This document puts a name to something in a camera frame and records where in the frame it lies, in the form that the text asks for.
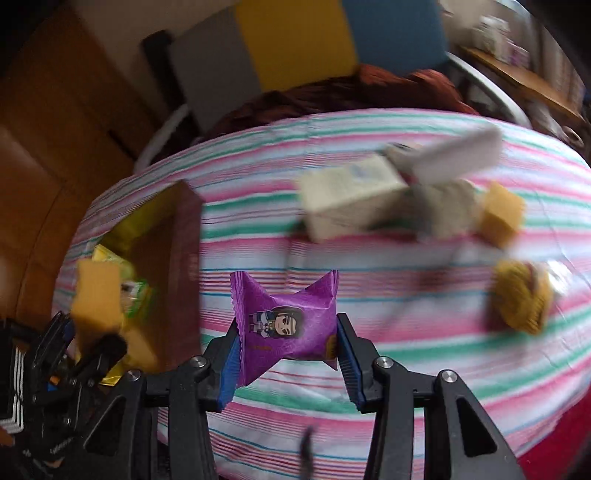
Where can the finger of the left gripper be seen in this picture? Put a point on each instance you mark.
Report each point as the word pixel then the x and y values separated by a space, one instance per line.
pixel 102 356
pixel 48 351

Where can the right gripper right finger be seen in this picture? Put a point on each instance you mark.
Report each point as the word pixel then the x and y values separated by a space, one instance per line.
pixel 461 439

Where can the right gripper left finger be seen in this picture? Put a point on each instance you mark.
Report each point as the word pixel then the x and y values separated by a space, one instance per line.
pixel 120 441

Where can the yellow sponge block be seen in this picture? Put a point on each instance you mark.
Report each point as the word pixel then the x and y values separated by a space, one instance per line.
pixel 96 311
pixel 501 216

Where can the purple snack packet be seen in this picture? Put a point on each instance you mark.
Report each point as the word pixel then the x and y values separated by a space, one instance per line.
pixel 300 326

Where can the cream knitted sock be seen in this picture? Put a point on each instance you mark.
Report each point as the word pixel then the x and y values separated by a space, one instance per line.
pixel 440 211

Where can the green snack packet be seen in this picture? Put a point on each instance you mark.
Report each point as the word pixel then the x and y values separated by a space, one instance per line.
pixel 136 293

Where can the brown gold-lined box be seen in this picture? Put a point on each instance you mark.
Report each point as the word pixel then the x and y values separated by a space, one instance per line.
pixel 160 238

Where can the yellow knitted sock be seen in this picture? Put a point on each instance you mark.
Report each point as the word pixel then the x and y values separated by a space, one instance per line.
pixel 521 295

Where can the striped bed sheet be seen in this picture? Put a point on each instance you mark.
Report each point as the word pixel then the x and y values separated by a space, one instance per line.
pixel 421 303

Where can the wooden wardrobe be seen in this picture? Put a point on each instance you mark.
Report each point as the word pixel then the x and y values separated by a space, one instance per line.
pixel 71 127

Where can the white carton box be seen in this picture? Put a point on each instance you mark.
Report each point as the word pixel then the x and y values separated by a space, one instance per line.
pixel 351 198

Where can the white long box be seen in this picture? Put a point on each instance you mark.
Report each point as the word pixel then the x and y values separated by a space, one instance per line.
pixel 450 159

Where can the grey yellow blue headboard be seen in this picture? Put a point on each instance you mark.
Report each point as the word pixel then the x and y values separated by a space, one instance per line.
pixel 254 47

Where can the wooden side table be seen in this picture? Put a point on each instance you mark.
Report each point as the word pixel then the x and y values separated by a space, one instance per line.
pixel 530 85

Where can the dark red blanket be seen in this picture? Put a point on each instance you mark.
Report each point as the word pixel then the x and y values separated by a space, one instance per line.
pixel 369 87

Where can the pink tissue box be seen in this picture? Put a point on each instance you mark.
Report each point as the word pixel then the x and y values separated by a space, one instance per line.
pixel 519 56

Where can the white medicine box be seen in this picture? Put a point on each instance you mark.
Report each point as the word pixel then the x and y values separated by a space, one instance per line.
pixel 491 35

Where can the white bed frame rail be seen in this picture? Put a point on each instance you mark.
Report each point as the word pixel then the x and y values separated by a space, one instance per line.
pixel 471 76

